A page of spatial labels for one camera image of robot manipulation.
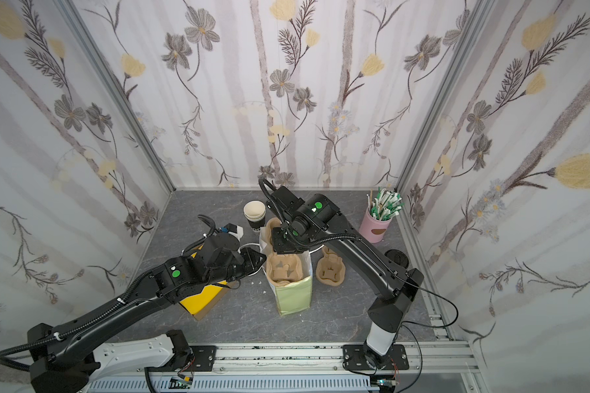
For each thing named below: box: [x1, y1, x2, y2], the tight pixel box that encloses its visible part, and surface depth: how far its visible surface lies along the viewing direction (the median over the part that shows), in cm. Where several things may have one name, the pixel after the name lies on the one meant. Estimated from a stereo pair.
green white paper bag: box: [259, 227, 314, 317], surface depth 70 cm
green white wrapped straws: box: [366, 186, 405, 222], surface depth 92 cm
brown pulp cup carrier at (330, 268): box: [316, 245, 346, 286], surface depth 92 cm
